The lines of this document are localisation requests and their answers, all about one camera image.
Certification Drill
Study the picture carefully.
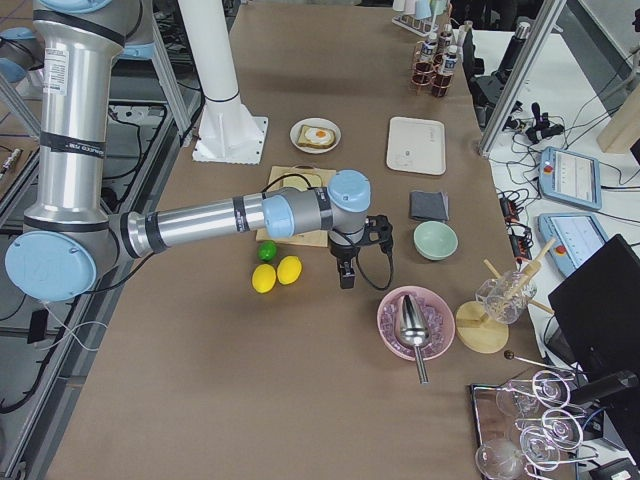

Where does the blue teach pendant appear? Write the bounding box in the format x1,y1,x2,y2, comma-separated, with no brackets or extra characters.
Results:
537,213,609,277
538,147,602,211

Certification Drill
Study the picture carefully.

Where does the mint green bowl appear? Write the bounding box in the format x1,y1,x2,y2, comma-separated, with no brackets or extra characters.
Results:
413,221,459,261

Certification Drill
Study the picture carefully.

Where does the yellow lemon far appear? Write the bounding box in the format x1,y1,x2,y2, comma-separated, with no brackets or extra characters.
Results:
276,255,302,285

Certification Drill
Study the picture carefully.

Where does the fried egg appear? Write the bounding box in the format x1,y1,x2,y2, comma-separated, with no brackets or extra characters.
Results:
304,127,333,145

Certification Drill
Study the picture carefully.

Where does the tea bottle back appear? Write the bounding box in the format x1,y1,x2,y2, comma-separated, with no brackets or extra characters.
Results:
436,23,454,54

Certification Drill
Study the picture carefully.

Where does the white wire cup rack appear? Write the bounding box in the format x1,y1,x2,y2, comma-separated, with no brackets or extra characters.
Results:
392,0,450,37

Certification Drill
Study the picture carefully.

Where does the blue teach pendant far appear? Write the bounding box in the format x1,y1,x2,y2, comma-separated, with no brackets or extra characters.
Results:
538,147,602,211

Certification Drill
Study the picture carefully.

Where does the metal ice scoop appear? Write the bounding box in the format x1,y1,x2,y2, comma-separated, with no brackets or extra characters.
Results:
395,294,429,385

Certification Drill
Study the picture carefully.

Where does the copper wire bottle rack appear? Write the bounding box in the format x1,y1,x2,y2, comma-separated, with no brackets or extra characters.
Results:
411,40,458,98

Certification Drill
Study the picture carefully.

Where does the bread slice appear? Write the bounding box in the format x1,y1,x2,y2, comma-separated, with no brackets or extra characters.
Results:
296,125,336,150
281,173,322,191

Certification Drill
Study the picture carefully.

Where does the grey folded cloth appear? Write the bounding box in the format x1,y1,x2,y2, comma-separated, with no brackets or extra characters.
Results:
409,190,449,222

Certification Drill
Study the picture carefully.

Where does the pink bowl with ice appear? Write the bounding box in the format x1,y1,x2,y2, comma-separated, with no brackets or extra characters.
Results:
377,286,455,362

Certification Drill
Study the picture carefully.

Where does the tea bottle middle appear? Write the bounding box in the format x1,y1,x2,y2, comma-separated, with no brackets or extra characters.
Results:
414,32,438,74

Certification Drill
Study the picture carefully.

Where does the blue teach pendant near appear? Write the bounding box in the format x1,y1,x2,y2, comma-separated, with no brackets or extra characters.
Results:
537,213,609,277

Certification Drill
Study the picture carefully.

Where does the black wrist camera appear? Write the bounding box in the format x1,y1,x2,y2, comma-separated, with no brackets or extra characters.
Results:
359,215,394,257

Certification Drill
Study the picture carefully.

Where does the wooden cutting board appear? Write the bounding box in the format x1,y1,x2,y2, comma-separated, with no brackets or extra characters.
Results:
267,166,336,248

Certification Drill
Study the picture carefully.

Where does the black monitor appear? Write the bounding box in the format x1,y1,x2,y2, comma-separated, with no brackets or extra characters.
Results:
548,234,639,381

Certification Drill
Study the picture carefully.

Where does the tea bottle front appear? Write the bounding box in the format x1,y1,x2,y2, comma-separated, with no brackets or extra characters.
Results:
431,45,458,98

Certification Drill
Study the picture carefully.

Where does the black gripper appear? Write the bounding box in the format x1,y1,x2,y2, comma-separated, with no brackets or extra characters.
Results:
328,230,362,289

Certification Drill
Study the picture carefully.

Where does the glass mug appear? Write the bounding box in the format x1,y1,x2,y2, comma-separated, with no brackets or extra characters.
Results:
475,271,537,325

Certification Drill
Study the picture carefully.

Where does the aluminium frame post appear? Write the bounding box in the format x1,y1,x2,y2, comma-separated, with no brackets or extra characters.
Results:
478,0,566,158

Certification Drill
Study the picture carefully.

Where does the green lime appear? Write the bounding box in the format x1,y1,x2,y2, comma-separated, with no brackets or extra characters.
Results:
257,240,277,262

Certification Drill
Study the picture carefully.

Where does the yellow lemon near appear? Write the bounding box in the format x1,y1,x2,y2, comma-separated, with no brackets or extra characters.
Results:
251,263,277,294

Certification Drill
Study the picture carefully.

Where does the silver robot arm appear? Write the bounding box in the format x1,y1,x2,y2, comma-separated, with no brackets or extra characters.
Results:
5,1,377,302

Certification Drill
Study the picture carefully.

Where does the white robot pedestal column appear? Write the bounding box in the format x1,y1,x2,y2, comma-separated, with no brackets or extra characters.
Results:
179,0,268,165

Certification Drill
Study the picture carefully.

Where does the white round plate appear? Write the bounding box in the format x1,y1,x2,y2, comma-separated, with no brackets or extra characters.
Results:
289,117,341,154

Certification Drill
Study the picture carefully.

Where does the cream rabbit tray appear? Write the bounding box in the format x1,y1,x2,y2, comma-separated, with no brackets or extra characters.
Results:
386,116,446,176

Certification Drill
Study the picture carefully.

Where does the yellow lemon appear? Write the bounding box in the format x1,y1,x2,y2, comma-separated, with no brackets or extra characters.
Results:
276,255,302,285
251,263,277,294

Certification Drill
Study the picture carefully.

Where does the wooden mug tree stand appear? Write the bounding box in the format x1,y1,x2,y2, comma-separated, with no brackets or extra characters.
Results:
455,238,555,354

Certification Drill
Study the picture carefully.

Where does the tea bottle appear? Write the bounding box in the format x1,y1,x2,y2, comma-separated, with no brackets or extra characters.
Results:
414,32,438,74
436,23,454,54
431,45,458,98

